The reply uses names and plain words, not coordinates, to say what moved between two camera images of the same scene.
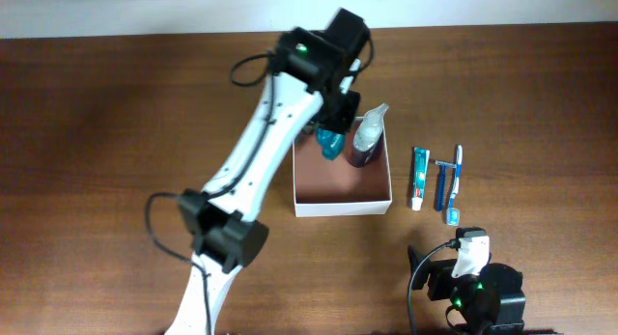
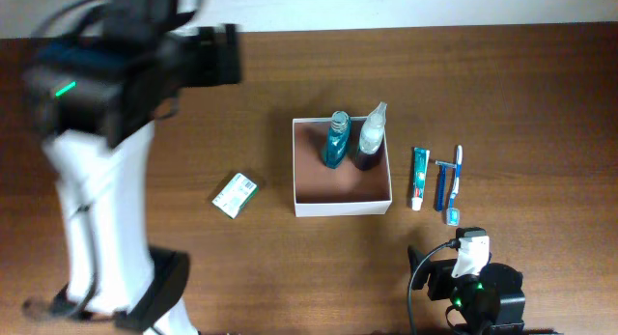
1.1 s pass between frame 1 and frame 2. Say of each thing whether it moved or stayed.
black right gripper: stayed
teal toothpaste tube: stayed
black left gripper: moved
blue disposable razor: stayed
